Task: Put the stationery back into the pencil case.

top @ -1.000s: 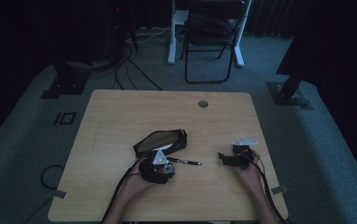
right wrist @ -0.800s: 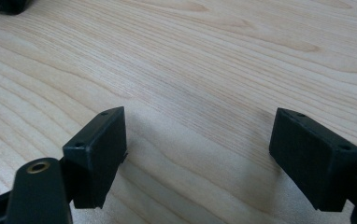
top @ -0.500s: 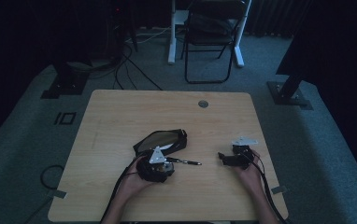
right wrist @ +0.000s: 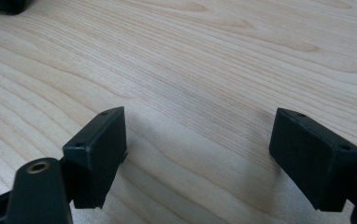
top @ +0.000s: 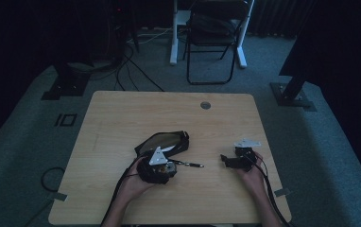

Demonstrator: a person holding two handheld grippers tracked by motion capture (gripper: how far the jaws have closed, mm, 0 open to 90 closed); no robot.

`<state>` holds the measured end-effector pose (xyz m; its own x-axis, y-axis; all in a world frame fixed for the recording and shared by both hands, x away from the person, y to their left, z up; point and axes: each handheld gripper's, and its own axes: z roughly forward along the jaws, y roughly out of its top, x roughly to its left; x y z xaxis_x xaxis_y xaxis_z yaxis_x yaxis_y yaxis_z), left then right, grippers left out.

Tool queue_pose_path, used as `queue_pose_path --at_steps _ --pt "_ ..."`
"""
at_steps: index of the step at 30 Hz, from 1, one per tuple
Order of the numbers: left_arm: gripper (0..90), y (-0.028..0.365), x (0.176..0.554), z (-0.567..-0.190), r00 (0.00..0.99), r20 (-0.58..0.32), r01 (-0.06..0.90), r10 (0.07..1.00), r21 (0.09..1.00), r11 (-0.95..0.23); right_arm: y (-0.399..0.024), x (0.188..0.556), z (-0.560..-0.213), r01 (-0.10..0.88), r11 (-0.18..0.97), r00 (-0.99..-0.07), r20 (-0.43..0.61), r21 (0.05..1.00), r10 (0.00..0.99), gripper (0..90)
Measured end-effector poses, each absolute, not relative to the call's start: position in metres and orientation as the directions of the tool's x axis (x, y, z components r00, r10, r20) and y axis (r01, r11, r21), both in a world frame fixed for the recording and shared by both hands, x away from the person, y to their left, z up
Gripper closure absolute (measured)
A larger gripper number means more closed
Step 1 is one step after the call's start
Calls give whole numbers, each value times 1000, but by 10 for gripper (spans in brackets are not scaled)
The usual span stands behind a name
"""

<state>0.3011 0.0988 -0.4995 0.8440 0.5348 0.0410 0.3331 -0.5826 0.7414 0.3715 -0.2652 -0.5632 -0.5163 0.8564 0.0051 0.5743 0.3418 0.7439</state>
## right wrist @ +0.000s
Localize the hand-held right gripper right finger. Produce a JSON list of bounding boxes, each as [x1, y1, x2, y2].
[[268, 107, 357, 213]]

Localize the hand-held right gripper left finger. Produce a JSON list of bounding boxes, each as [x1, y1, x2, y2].
[[62, 105, 128, 210]]

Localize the black pencil case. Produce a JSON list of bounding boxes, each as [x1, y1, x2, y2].
[[0, 0, 33, 16]]

